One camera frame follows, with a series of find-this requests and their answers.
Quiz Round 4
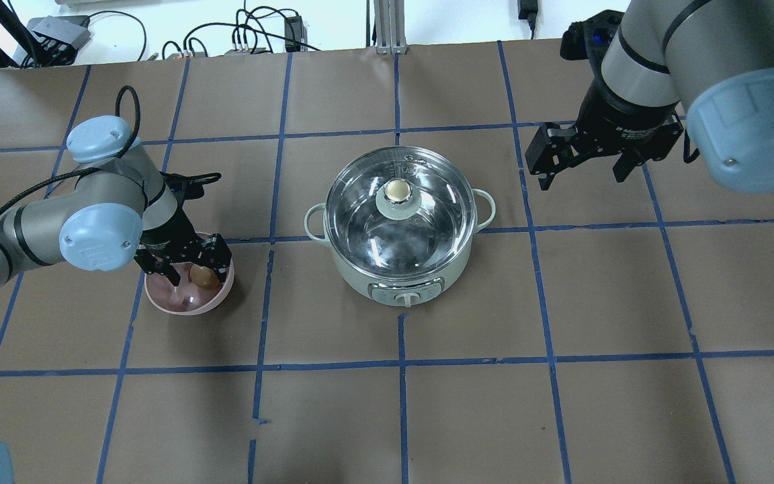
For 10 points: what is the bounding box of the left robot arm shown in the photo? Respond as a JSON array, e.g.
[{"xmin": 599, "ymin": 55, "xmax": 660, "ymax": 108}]
[{"xmin": 0, "ymin": 114, "xmax": 234, "ymax": 287}]

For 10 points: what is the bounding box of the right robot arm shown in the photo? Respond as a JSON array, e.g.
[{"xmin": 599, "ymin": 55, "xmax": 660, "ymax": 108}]
[{"xmin": 525, "ymin": 1, "xmax": 774, "ymax": 193}]

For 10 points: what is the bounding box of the black power adapter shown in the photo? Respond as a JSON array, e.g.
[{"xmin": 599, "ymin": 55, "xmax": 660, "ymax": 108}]
[{"xmin": 284, "ymin": 15, "xmax": 305, "ymax": 52}]

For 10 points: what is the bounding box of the pale green electric pot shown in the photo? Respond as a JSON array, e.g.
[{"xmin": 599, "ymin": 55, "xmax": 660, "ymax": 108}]
[{"xmin": 304, "ymin": 147, "xmax": 498, "ymax": 309}]

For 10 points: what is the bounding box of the pink bowl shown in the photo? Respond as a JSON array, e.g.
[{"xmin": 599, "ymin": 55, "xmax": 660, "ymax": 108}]
[{"xmin": 144, "ymin": 260, "xmax": 234, "ymax": 316}]

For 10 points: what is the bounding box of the brown egg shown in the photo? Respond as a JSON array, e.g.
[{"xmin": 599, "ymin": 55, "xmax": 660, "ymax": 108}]
[{"xmin": 189, "ymin": 264, "xmax": 221, "ymax": 291}]

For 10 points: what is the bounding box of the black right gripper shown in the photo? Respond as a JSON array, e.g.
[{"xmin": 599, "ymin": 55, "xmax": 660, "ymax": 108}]
[{"xmin": 525, "ymin": 101, "xmax": 685, "ymax": 191}]

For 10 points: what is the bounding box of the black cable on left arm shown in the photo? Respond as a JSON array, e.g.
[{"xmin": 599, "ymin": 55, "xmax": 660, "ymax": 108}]
[{"xmin": 0, "ymin": 85, "xmax": 142, "ymax": 243}]

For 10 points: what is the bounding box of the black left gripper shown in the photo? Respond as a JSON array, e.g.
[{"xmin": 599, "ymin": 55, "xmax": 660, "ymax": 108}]
[{"xmin": 133, "ymin": 233, "xmax": 233, "ymax": 288}]

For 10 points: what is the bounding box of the glass pot lid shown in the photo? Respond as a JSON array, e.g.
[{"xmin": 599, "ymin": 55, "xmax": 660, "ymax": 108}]
[{"xmin": 323, "ymin": 146, "xmax": 486, "ymax": 279}]

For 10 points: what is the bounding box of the grey power adapter box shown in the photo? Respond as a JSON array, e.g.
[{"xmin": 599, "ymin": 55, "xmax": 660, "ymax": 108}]
[{"xmin": 27, "ymin": 15, "xmax": 90, "ymax": 50}]

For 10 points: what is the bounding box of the aluminium frame post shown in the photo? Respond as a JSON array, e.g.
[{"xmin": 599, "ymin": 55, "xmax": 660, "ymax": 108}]
[{"xmin": 372, "ymin": 0, "xmax": 409, "ymax": 55}]

